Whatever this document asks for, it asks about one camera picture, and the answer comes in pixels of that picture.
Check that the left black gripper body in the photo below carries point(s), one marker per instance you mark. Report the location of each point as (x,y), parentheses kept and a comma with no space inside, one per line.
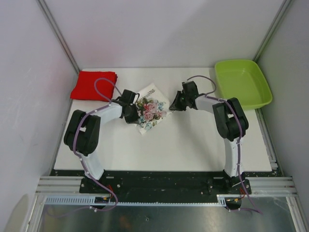
(133,116)

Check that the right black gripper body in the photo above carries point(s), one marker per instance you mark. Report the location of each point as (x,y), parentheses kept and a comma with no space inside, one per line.
(181,102)

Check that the white t shirt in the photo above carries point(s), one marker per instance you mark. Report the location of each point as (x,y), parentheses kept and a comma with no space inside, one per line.
(152,106)

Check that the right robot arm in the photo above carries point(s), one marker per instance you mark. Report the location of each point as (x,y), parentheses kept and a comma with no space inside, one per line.
(230,120)

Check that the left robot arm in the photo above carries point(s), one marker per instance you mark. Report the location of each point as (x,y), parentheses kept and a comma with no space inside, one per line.
(83,131)

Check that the folded red t shirt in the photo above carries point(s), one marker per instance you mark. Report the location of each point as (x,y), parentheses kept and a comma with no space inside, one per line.
(94,86)

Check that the green plastic basin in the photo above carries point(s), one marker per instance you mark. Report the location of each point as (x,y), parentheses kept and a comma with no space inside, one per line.
(244,80)

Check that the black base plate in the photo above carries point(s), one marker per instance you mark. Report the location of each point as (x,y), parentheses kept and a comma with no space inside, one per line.
(160,187)

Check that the aluminium frame rail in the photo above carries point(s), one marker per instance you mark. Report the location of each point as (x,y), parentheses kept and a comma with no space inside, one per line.
(272,187)

